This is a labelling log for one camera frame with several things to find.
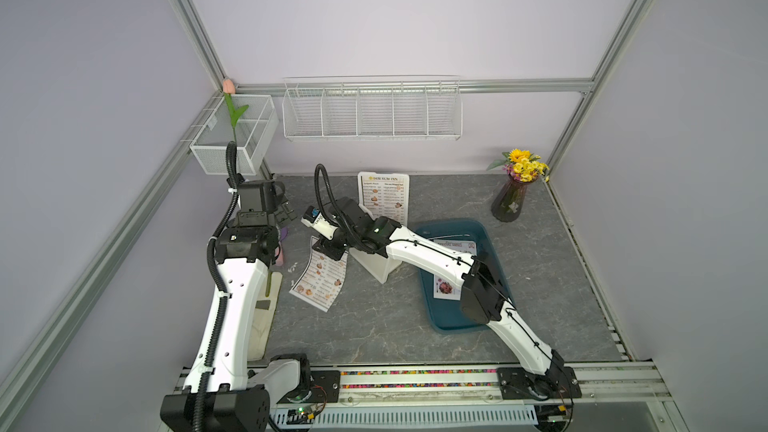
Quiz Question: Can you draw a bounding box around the rear dim sum menu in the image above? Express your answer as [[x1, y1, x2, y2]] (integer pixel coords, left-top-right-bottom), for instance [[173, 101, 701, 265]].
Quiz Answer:
[[361, 176, 407, 220]]

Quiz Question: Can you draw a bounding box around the dark glass vase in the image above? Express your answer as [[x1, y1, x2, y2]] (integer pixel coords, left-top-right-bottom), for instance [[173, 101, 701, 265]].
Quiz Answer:
[[491, 178, 528, 222]]

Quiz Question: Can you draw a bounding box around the white wire wall shelf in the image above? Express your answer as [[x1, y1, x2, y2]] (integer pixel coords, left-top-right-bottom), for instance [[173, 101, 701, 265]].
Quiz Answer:
[[282, 76, 463, 141]]

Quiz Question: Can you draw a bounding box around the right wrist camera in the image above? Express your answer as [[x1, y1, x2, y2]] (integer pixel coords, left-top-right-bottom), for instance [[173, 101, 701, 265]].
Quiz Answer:
[[301, 206, 337, 240]]

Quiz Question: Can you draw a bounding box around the special menu sheet top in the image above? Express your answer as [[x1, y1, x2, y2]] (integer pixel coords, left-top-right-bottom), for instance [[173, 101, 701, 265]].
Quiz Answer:
[[433, 238, 479, 302]]

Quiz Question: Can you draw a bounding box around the pink artificial tulip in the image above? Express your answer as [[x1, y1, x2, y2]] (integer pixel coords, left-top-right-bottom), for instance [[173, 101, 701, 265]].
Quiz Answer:
[[222, 78, 249, 143]]

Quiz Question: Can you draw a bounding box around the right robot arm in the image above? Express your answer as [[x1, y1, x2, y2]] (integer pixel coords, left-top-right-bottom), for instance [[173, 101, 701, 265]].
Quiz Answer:
[[301, 199, 578, 401]]

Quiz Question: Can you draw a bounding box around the yellow flower bouquet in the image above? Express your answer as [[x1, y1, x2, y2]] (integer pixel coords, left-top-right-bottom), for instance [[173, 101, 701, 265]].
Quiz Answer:
[[487, 149, 550, 184]]

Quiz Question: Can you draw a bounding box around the white menu holder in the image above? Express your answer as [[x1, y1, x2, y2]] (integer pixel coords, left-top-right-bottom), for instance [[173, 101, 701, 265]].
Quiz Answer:
[[349, 248, 403, 284], [357, 171, 411, 229]]

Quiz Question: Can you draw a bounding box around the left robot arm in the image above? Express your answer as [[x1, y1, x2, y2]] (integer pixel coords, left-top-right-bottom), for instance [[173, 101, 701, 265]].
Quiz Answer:
[[160, 178, 312, 431]]

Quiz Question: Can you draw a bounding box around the white mesh wall basket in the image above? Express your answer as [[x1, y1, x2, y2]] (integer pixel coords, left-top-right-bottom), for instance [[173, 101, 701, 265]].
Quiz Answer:
[[190, 94, 279, 177]]

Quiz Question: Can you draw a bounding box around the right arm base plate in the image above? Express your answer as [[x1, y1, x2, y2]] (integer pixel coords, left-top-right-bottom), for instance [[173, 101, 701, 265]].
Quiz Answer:
[[497, 365, 582, 401]]

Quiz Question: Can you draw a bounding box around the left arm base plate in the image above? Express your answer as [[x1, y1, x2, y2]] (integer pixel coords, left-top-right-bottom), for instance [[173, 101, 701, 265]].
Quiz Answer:
[[278, 370, 341, 404]]

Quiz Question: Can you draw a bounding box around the dim sum menu sheet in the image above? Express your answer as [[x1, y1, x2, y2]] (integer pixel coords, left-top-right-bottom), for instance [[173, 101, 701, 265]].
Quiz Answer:
[[289, 236, 348, 312]]

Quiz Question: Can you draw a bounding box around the teal plastic tray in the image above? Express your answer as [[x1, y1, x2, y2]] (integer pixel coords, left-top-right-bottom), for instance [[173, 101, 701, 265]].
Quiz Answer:
[[413, 218, 516, 334]]

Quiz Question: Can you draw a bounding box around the white vented cable duct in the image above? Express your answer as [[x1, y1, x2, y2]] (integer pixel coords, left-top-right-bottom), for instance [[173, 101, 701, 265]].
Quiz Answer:
[[271, 404, 539, 431]]

